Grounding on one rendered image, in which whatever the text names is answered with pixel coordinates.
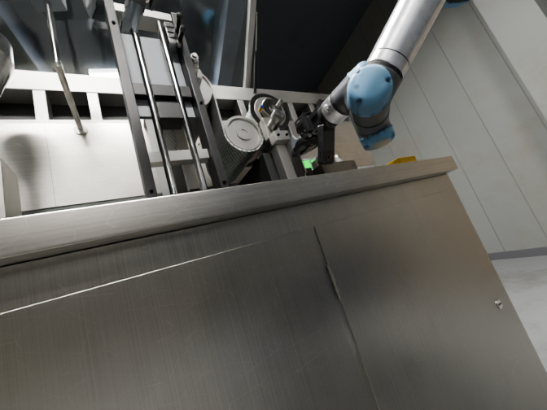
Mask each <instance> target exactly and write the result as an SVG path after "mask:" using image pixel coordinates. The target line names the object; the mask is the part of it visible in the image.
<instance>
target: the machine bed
mask: <svg viewBox="0 0 547 410"><path fill-rule="evenodd" d="M456 169H458V167H457V165H456V163H455V161H454V159H453V157H452V156H447V157H441V158H435V159H424V160H418V161H412V162H406V163H400V164H389V165H383V166H377V167H371V168H360V169H353V170H347V171H342V172H331V173H325V174H318V175H312V176H306V177H296V178H290V179H283V180H277V181H267V182H261V183H255V184H248V185H237V186H231V187H225V188H220V189H213V190H202V191H196V192H190V193H184V194H173V195H167V196H161V197H155V198H144V199H138V200H132V201H126V202H120V203H109V204H103V205H97V206H91V207H79V208H73V209H68V210H62V211H56V212H44V213H38V214H32V215H26V216H16V217H9V218H3V219H0V268H1V267H5V266H8V265H13V264H20V263H23V262H28V261H32V260H39V259H43V258H47V257H51V256H56V255H62V254H67V253H71V252H74V251H82V250H86V249H90V248H94V247H98V246H106V245H109V244H113V243H118V242H124V241H128V240H133V239H137V238H144V237H148V236H152V235H156V234H160V233H167V232H172V231H175V230H179V229H187V228H190V227H195V226H199V225H206V224H210V223H214V222H218V221H223V220H229V219H234V218H238V217H242V216H249V215H253V214H257V213H261V212H268V211H272V210H276V209H280V208H284V207H292V206H295V205H300V204H304V203H311V202H315V201H319V200H323V199H327V198H334V197H339V196H343V195H346V194H354V193H358V192H362V191H366V190H373V189H377V188H381V187H385V186H390V185H396V184H400V183H405V182H409V181H416V180H420V179H424V178H428V177H435V176H439V175H444V174H447V173H449V172H452V171H454V170H456Z"/></svg>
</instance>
